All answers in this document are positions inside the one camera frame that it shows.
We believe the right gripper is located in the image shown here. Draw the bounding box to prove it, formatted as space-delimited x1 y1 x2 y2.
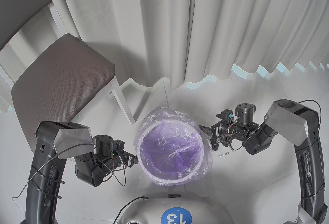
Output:
199 123 236 145

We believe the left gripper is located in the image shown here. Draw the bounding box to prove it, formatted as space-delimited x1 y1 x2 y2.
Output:
119 150 140 169

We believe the black plastic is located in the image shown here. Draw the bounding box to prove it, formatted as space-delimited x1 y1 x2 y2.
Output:
213 136 232 151

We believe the purple plastic bag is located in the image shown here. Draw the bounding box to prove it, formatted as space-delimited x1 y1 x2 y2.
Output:
134 106 215 187

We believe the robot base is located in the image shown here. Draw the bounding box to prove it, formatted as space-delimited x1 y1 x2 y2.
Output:
121 192 234 224

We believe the white trash bin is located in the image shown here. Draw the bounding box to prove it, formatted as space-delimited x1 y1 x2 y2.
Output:
136 119 206 185

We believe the grey and white chair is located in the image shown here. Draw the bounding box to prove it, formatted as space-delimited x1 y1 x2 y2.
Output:
0 0 137 153

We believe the white curtain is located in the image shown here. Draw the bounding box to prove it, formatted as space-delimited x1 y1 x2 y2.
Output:
0 0 200 113
185 0 329 84

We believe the black cable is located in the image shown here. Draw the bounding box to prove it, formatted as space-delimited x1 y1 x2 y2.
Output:
114 196 150 224
113 160 127 188
229 140 248 152
298 100 322 141
11 144 96 200

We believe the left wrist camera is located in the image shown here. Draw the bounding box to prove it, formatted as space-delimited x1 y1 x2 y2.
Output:
113 139 125 157

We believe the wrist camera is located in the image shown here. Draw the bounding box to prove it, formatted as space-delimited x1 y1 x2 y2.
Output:
113 139 125 157
217 109 233 125

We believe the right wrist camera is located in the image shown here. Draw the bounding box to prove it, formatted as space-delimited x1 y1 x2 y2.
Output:
217 109 233 125

